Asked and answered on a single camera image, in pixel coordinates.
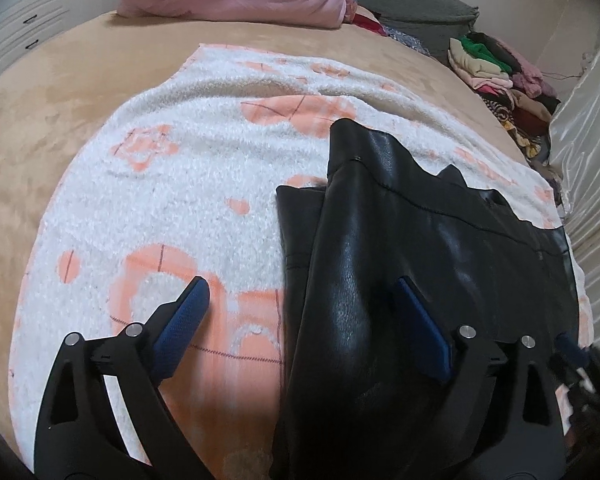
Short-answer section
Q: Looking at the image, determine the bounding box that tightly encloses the grey padded headboard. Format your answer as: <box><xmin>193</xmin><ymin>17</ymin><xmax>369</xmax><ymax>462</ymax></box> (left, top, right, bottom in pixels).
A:
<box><xmin>337</xmin><ymin>0</ymin><xmax>481</xmax><ymax>61</ymax></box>

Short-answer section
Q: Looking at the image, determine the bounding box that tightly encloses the white orange printed blanket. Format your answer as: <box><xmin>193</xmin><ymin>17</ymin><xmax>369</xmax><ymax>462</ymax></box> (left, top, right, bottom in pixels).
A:
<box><xmin>7</xmin><ymin>44</ymin><xmax>596</xmax><ymax>480</ymax></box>

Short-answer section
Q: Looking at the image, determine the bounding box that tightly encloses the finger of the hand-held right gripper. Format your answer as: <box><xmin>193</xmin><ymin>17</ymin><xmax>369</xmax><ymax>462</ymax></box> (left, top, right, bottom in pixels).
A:
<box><xmin>552</xmin><ymin>332</ymin><xmax>588</xmax><ymax>376</ymax></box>

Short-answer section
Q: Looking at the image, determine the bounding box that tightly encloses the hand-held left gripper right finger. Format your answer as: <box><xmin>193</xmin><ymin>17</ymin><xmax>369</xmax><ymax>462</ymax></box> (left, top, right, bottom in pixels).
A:
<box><xmin>394</xmin><ymin>276</ymin><xmax>568</xmax><ymax>480</ymax></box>

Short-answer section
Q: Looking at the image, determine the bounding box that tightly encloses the pile of folded clothes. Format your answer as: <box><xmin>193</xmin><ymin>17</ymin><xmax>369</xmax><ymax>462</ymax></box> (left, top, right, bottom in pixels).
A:
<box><xmin>447</xmin><ymin>30</ymin><xmax>566</xmax><ymax>201</ymax></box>

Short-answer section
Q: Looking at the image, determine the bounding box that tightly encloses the shiny white curtain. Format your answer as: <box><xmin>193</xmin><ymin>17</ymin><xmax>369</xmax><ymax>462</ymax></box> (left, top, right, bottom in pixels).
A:
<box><xmin>547</xmin><ymin>25</ymin><xmax>600</xmax><ymax>351</ymax></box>

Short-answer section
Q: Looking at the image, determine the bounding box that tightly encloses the bed with tan sheet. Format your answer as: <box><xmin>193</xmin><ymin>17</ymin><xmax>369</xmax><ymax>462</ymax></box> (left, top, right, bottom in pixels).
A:
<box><xmin>0</xmin><ymin>7</ymin><xmax>546</xmax><ymax>461</ymax></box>

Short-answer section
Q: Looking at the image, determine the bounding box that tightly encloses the red cloth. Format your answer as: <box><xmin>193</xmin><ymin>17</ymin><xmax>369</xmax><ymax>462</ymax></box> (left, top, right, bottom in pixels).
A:
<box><xmin>350</xmin><ymin>7</ymin><xmax>382</xmax><ymax>34</ymax></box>

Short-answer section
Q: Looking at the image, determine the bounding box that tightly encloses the blue patterned cloth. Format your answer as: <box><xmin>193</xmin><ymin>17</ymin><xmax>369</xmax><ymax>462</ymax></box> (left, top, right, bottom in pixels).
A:
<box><xmin>380</xmin><ymin>27</ymin><xmax>431</xmax><ymax>57</ymax></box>

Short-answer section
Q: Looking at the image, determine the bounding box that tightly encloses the white wardrobe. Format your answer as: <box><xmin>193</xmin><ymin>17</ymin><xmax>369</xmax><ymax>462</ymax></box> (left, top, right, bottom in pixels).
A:
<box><xmin>0</xmin><ymin>0</ymin><xmax>121</xmax><ymax>93</ymax></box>

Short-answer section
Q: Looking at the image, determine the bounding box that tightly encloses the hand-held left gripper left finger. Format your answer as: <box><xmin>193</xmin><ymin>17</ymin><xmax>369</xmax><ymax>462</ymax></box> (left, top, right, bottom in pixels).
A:
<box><xmin>34</xmin><ymin>275</ymin><xmax>216</xmax><ymax>480</ymax></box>

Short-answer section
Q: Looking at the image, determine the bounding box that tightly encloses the black leather jacket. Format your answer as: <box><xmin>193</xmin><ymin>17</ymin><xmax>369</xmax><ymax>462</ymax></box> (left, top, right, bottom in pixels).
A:
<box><xmin>270</xmin><ymin>119</ymin><xmax>588</xmax><ymax>480</ymax></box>

